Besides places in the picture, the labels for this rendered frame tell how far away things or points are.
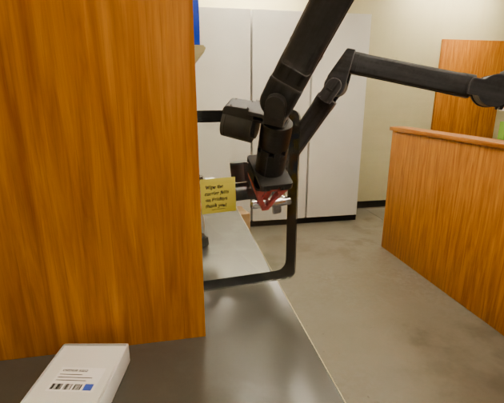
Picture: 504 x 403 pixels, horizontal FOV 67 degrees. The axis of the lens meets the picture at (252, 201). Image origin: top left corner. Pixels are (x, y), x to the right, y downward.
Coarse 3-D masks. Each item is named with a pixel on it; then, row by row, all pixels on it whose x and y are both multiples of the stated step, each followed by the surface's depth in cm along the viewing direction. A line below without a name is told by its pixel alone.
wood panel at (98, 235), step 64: (0, 0) 57; (64, 0) 58; (128, 0) 60; (192, 0) 62; (0, 64) 59; (64, 64) 61; (128, 64) 62; (192, 64) 64; (0, 128) 61; (64, 128) 63; (128, 128) 65; (192, 128) 67; (0, 192) 64; (64, 192) 66; (128, 192) 68; (192, 192) 70; (0, 256) 67; (64, 256) 69; (128, 256) 71; (192, 256) 74; (0, 320) 70; (64, 320) 72; (128, 320) 75; (192, 320) 77
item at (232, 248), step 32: (224, 160) 80; (288, 160) 84; (288, 192) 86; (224, 224) 84; (256, 224) 86; (288, 224) 89; (224, 256) 86; (256, 256) 88; (288, 256) 91; (224, 288) 88
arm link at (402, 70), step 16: (336, 64) 103; (352, 64) 102; (368, 64) 101; (384, 64) 100; (400, 64) 99; (416, 64) 99; (384, 80) 102; (400, 80) 100; (416, 80) 99; (432, 80) 97; (448, 80) 96; (464, 80) 95; (480, 80) 92; (496, 80) 91; (336, 96) 106; (464, 96) 96; (480, 96) 92; (496, 96) 91
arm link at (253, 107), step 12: (276, 96) 60; (228, 108) 67; (240, 108) 67; (252, 108) 67; (276, 108) 61; (228, 120) 68; (240, 120) 68; (252, 120) 67; (264, 120) 64; (276, 120) 63; (228, 132) 69; (240, 132) 68
